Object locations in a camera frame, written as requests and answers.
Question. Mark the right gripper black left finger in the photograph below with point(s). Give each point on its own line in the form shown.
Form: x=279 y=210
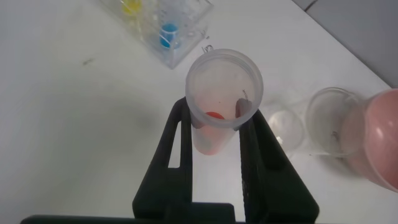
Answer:
x=186 y=186

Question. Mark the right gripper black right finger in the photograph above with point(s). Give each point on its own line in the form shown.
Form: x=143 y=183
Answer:
x=267 y=186

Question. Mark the test tube with red pigment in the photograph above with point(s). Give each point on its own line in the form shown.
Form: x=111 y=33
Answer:
x=217 y=90

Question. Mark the test tube with yellow pigment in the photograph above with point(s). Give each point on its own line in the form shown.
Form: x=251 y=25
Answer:
x=132 y=6

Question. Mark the clear glass beaker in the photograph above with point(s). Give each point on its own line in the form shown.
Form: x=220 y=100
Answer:
x=326 y=124

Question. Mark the test tube with blue pigment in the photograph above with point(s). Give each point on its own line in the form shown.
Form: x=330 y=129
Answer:
x=168 y=34

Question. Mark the clear plastic test tube rack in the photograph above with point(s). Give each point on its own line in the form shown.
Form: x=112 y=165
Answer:
x=186 y=18

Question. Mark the pink plastic bowl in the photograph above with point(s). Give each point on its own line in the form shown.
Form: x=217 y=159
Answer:
x=379 y=140

